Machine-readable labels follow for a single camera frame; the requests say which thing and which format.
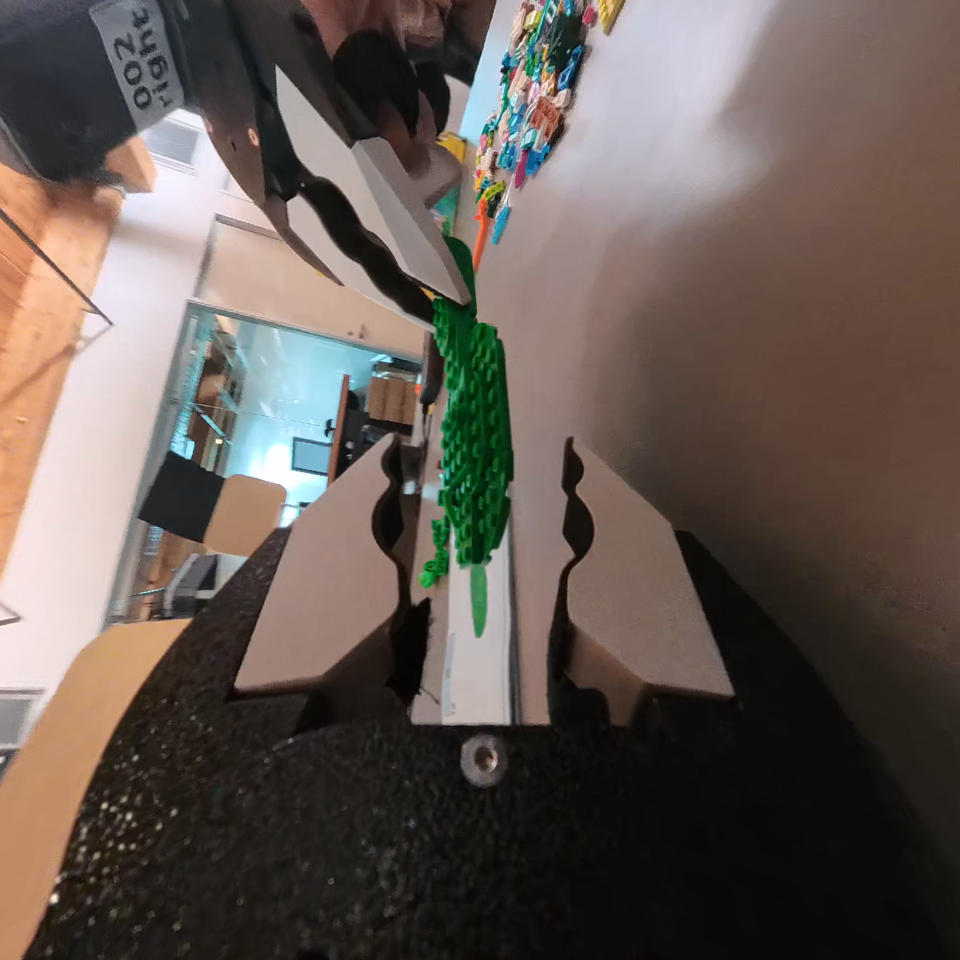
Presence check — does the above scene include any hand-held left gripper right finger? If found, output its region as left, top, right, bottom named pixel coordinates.
left=549, top=437, right=736, bottom=727

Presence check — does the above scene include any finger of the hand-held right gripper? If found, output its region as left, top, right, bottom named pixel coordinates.
left=273, top=63, right=479, bottom=310
left=287, top=177, right=439, bottom=333

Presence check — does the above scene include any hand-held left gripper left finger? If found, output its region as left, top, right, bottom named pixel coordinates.
left=234, top=432, right=435, bottom=702

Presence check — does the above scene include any green brick leaf build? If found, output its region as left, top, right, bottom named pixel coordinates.
left=420, top=236, right=520, bottom=640

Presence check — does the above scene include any grey desk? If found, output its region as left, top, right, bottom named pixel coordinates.
left=448, top=0, right=960, bottom=960

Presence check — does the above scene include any person's right hand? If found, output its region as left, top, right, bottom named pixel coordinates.
left=390, top=0, right=498, bottom=80

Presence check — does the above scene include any orange brick separator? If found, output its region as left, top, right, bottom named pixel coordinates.
left=471, top=198, right=500, bottom=268

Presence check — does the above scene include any colourful toy box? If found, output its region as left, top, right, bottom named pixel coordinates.
left=433, top=131, right=468, bottom=235

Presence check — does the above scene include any small tan rounded board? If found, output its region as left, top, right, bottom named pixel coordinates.
left=202, top=472, right=290, bottom=560

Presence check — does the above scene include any wooden cabinet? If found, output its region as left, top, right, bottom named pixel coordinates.
left=367, top=363, right=421, bottom=430

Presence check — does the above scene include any pile of colourful bricks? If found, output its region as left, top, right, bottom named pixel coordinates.
left=472, top=0, right=627, bottom=249

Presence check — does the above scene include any black square panel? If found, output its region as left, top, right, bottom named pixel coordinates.
left=137, top=450, right=226, bottom=545

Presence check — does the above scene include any white instruction booklet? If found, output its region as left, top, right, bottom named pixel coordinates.
left=411, top=487, right=520, bottom=726

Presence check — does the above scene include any large tan wooden board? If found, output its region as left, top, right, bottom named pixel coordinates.
left=0, top=618, right=195, bottom=960

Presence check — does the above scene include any white wall vent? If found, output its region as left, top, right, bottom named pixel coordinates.
left=0, top=686, right=46, bottom=751
left=142, top=116, right=205, bottom=178

